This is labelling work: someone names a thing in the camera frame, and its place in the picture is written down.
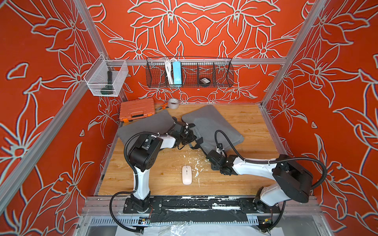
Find grey laptop bag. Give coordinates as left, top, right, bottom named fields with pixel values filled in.
left=182, top=105, right=244, bottom=154
left=117, top=110, right=175, bottom=145

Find pink computer mouse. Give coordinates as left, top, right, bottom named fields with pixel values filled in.
left=182, top=165, right=193, bottom=185

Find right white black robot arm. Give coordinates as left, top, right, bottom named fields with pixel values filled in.
left=206, top=130, right=327, bottom=233

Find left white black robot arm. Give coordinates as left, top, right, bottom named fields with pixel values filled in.
left=109, top=117, right=197, bottom=234

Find clear tape roll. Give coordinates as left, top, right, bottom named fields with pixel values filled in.
left=167, top=98, right=180, bottom=109

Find orange tool case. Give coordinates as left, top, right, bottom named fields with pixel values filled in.
left=119, top=98, right=156, bottom=123

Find light blue box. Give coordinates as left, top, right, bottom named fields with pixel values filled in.
left=172, top=61, right=182, bottom=87

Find dark green flashlight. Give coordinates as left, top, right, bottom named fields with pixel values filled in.
left=100, top=70, right=114, bottom=95

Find orange handled pliers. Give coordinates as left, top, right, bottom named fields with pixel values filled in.
left=156, top=103, right=168, bottom=111

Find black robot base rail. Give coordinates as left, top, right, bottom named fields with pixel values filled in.
left=123, top=196, right=281, bottom=226

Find black wire wall basket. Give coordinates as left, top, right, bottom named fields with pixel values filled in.
left=146, top=57, right=234, bottom=89

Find white coiled cable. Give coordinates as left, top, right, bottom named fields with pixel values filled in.
left=164, top=58, right=175, bottom=86

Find clear plastic wall bin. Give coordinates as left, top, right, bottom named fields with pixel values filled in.
left=84, top=55, right=129, bottom=97

